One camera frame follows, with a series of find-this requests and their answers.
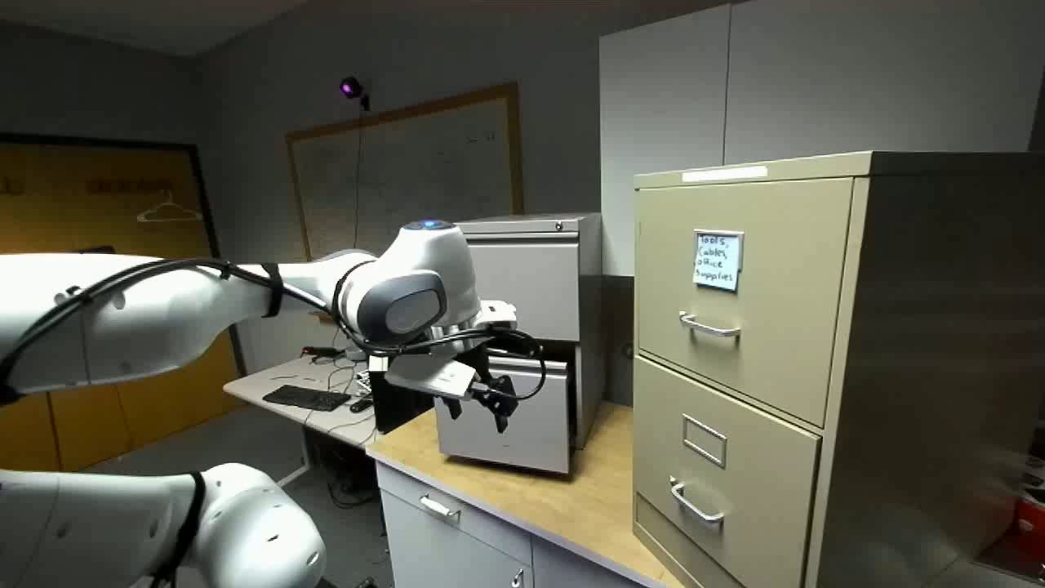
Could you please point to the beige drawer with empty holder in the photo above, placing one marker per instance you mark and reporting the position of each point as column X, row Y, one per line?
column 751, row 510

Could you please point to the black box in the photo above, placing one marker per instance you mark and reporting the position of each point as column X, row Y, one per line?
column 399, row 405

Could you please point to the white wall cabinet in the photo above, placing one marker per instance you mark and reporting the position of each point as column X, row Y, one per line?
column 827, row 75

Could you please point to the small gray filing cabinet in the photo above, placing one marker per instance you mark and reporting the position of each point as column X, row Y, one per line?
column 590, row 327

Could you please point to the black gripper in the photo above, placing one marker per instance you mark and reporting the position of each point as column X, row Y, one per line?
column 462, row 391

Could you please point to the white tape strip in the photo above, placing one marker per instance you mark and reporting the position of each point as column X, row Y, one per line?
column 724, row 173

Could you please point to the gray office desk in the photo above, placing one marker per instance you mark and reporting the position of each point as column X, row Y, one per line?
column 273, row 377

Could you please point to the wood framed whiteboard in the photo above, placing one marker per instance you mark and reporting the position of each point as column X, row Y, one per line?
column 402, row 166

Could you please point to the camera with purple light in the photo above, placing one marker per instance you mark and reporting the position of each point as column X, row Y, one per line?
column 349, row 90

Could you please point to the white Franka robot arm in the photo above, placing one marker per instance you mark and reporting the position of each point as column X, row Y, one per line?
column 163, row 315

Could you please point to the wooden door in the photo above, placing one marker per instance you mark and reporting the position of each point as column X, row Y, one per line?
column 99, row 197

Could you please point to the gray under-table drawer cabinet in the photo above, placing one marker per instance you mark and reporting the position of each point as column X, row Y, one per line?
column 436, row 550

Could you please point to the beige drawer with label card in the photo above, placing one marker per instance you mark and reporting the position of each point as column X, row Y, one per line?
column 784, row 346

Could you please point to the red object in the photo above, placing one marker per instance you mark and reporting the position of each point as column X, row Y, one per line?
column 1030, row 526

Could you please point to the gray cabinet drawer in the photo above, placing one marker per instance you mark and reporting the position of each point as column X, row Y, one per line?
column 523, row 428
column 528, row 287

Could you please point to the black keyboard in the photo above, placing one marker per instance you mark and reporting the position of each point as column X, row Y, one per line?
column 309, row 400

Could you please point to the tall beige filing cabinet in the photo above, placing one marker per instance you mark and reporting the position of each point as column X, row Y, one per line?
column 934, row 370

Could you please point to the handwritten white label card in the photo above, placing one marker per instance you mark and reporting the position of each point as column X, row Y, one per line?
column 719, row 263

